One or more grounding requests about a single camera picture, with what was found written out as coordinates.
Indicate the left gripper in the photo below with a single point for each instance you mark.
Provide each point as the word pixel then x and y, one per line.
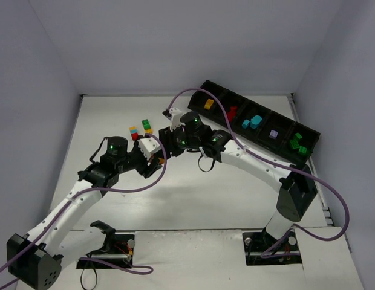
pixel 146 168

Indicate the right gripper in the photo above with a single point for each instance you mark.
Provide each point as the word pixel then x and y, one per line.
pixel 167 141

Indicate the green yellow brick stack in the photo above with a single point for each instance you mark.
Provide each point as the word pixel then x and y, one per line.
pixel 147 127

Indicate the yellow blue red brick stack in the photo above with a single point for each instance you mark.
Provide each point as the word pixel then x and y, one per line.
pixel 134 133

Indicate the yellow printed brick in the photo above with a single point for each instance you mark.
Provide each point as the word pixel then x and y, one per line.
pixel 208 104

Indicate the red arch brick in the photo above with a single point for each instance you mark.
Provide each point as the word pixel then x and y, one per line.
pixel 230 115

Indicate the teal two-stud brick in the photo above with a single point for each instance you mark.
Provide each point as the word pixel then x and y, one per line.
pixel 245 124

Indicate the teal oval flower brick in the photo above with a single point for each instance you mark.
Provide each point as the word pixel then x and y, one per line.
pixel 255 121

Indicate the lilac square brick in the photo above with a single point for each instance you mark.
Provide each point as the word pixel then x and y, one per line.
pixel 273 134

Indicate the green curved brick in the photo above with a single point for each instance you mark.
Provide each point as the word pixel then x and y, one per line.
pixel 294 145

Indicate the green square brick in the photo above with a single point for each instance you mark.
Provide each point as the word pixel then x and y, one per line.
pixel 302 150

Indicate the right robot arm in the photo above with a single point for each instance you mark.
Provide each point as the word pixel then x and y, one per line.
pixel 296 192

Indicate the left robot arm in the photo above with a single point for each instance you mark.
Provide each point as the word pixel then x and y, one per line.
pixel 38 257

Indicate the black compartment tray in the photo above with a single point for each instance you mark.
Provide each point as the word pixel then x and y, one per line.
pixel 278 134

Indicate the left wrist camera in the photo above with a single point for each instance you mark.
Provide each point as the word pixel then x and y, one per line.
pixel 148 146

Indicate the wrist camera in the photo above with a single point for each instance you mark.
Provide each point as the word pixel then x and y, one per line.
pixel 148 146
pixel 173 115

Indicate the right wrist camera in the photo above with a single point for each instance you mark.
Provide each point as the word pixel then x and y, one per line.
pixel 173 115

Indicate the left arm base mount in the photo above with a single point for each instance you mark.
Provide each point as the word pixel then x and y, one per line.
pixel 118 251

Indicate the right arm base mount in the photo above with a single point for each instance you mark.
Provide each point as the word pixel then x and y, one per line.
pixel 260 249

